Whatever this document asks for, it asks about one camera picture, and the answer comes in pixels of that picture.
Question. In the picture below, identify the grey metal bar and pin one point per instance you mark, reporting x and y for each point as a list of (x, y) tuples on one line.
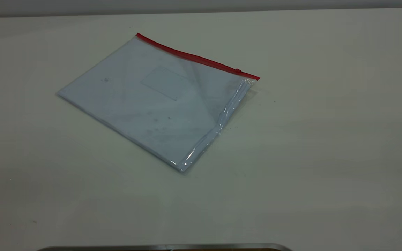
[(166, 248)]

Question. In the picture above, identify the clear plastic red-zipper bag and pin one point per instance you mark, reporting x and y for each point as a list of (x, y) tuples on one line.
[(159, 115)]

